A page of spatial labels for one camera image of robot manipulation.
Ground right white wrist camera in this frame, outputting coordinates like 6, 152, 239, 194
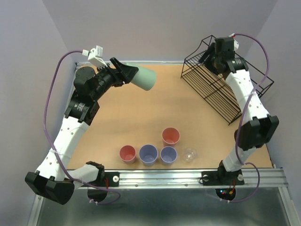
229, 33, 239, 51

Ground small lavender plastic cup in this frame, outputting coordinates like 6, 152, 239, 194
160, 146, 177, 165

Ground mint green plastic cup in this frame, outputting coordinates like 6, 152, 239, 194
126, 62, 157, 91

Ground large lavender plastic cup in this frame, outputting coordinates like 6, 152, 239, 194
139, 144, 158, 167

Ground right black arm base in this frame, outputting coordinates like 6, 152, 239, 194
202, 170, 245, 186

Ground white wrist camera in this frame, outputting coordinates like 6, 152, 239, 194
229, 33, 239, 51
87, 46, 107, 68

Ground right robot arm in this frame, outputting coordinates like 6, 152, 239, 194
200, 35, 279, 186

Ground red plastic cup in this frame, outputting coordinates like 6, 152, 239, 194
119, 145, 136, 164

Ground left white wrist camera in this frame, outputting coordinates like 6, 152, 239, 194
87, 46, 107, 68

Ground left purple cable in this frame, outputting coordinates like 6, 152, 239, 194
41, 48, 121, 205

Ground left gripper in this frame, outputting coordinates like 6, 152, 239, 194
91, 57, 139, 101

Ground clear plastic cup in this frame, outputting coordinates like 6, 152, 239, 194
182, 147, 198, 163

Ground salmon pink plastic cup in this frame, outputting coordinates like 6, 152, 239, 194
162, 127, 180, 147

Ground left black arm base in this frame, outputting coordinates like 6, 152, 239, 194
89, 171, 120, 188

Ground black wire dish rack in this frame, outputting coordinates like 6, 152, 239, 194
180, 35, 275, 125

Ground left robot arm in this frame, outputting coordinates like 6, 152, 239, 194
25, 57, 139, 205

